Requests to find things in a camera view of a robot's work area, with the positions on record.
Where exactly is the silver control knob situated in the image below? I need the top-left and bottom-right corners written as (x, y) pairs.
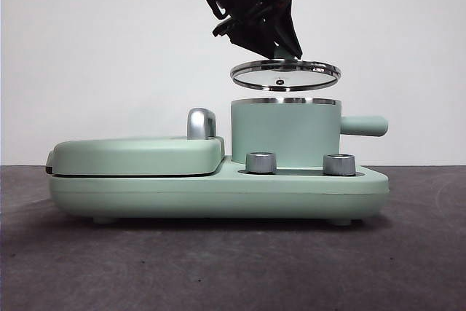
top-left (322, 153), bottom-right (356, 176)
top-left (245, 151), bottom-right (277, 174)

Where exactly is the chrome grill cover handle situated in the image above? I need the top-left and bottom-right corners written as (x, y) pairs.
top-left (186, 107), bottom-right (218, 141)

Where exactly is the mint green steamer pot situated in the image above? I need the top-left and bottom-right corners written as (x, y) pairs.
top-left (229, 97), bottom-right (390, 165)

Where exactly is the mint green grill cover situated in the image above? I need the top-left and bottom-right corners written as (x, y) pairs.
top-left (45, 135), bottom-right (226, 176)

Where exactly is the mint green breakfast machine base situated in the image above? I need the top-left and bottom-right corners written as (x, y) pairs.
top-left (49, 155), bottom-right (390, 225)

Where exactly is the glass lid with green knob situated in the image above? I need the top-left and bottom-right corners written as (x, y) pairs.
top-left (229, 44), bottom-right (342, 92)

